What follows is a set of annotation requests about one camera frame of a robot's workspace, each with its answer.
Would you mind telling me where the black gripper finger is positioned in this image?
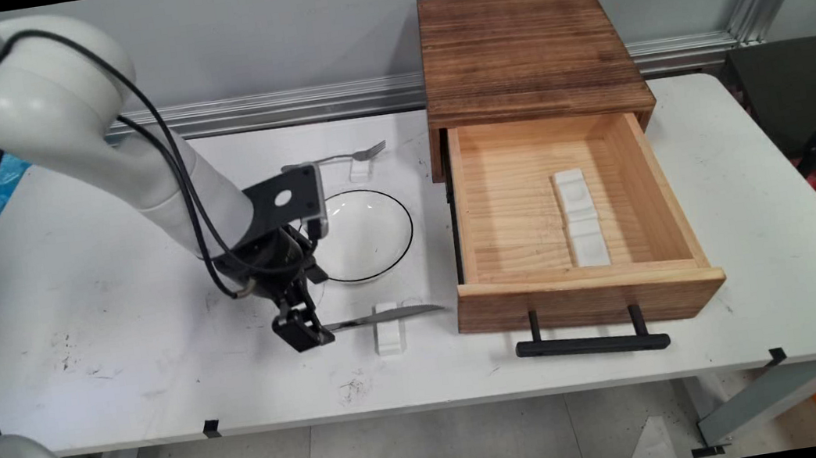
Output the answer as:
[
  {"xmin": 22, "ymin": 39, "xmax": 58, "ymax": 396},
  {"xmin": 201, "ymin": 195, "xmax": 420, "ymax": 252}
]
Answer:
[
  {"xmin": 267, "ymin": 281, "xmax": 323, "ymax": 356},
  {"xmin": 305, "ymin": 301, "xmax": 336, "ymax": 348}
]

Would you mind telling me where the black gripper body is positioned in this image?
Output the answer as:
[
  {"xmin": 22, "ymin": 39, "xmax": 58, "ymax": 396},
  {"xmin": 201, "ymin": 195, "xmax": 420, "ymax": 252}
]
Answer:
[{"xmin": 208, "ymin": 221, "xmax": 331, "ymax": 311}]

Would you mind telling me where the silver metal table knife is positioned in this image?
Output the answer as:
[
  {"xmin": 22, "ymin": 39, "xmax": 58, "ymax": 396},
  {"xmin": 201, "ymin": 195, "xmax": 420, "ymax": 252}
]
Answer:
[{"xmin": 321, "ymin": 302, "xmax": 446, "ymax": 334}]

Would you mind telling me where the small white cutlery rest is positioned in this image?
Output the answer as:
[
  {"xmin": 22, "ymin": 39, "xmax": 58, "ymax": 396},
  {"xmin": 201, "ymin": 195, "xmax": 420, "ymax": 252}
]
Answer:
[
  {"xmin": 370, "ymin": 301, "xmax": 411, "ymax": 357},
  {"xmin": 346, "ymin": 156, "xmax": 375, "ymax": 184},
  {"xmin": 566, "ymin": 216, "xmax": 612, "ymax": 271},
  {"xmin": 549, "ymin": 166, "xmax": 600, "ymax": 226}
]

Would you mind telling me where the white plate with black rim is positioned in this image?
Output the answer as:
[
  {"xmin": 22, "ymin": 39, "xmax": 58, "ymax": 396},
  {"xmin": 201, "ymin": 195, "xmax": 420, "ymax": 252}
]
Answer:
[{"xmin": 298, "ymin": 183, "xmax": 421, "ymax": 289}]

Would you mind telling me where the silver metal fork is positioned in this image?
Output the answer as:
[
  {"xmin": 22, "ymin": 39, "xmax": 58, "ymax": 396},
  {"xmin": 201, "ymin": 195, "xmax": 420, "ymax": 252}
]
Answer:
[{"xmin": 279, "ymin": 140, "xmax": 388, "ymax": 174}]

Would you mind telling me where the light wooden drawer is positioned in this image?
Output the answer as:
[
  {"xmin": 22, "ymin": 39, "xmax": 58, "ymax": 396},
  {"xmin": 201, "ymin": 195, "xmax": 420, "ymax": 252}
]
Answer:
[{"xmin": 432, "ymin": 94, "xmax": 731, "ymax": 349}]

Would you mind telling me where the dark wooden drawer cabinet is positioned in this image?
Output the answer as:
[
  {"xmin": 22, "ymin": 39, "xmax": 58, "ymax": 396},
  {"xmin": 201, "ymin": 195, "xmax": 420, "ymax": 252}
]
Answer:
[{"xmin": 409, "ymin": 0, "xmax": 664, "ymax": 184}]

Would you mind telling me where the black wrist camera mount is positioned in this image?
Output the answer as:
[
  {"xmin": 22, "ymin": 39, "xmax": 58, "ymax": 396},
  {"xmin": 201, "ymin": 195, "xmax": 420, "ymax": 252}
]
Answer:
[{"xmin": 239, "ymin": 162, "xmax": 333, "ymax": 249}]

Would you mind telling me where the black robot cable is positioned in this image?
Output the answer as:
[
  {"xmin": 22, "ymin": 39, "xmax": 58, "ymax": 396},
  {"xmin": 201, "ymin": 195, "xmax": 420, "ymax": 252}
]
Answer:
[{"xmin": 0, "ymin": 5, "xmax": 281, "ymax": 458}]

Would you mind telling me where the horizontal aluminium rail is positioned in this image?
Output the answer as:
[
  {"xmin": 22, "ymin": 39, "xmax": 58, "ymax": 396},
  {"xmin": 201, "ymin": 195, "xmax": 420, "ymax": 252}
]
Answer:
[{"xmin": 0, "ymin": 28, "xmax": 743, "ymax": 163}]

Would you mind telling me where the black drawer handle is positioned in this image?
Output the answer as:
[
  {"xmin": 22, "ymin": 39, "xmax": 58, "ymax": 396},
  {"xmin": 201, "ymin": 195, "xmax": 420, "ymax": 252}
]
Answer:
[{"xmin": 510, "ymin": 293, "xmax": 672, "ymax": 369}]

